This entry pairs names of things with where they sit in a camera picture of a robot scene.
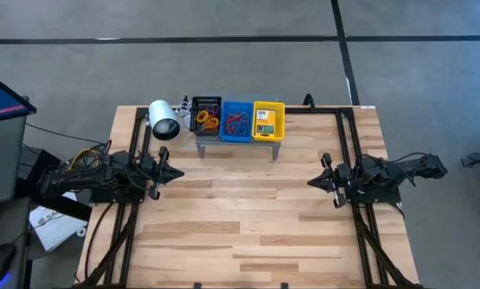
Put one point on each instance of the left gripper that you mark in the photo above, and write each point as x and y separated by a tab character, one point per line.
155	172

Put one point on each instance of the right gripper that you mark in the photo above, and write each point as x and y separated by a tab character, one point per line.
342	178

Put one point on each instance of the black plastic basket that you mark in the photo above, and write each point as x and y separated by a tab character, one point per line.
192	120

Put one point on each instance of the blue plastic basket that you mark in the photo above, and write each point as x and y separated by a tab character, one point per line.
236	138

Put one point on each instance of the yellow plastic basket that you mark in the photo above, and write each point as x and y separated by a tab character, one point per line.
281	120

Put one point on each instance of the red rubber band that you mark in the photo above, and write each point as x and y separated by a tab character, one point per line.
234	120

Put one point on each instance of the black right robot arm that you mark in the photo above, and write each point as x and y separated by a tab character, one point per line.
404	168

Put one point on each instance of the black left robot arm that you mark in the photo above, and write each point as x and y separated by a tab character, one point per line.
83	176

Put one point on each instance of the white round puck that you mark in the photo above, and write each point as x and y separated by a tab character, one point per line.
187	121

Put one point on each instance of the white cylindrical spotlight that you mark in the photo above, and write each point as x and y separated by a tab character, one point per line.
159	112

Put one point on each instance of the grey perforated metal riser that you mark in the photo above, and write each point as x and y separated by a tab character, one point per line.
240	146

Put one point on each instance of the black stand bar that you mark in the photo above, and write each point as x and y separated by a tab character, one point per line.
63	204

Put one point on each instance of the white paper booklet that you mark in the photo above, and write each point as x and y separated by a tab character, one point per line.
53	229

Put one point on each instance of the grey cabinet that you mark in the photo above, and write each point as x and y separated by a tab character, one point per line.
3	160

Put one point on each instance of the black aluminium table frame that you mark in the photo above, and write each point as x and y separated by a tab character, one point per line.
346	132

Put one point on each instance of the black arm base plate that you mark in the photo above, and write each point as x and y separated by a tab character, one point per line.
103	198
384	198

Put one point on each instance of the black edge bracket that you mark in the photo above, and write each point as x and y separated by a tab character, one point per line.
284	286
197	286

